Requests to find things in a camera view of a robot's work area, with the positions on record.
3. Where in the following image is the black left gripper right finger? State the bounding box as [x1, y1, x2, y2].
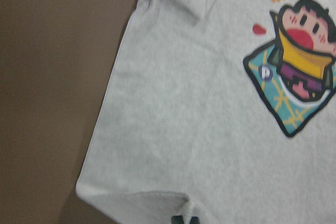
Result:
[189, 216, 200, 224]

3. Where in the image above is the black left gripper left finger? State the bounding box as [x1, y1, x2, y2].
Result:
[171, 215, 184, 224]

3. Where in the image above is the grey cartoon print t-shirt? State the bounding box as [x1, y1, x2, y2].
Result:
[76, 0, 335, 223]

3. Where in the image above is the brown paper table cover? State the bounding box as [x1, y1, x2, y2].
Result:
[1, 0, 137, 223]

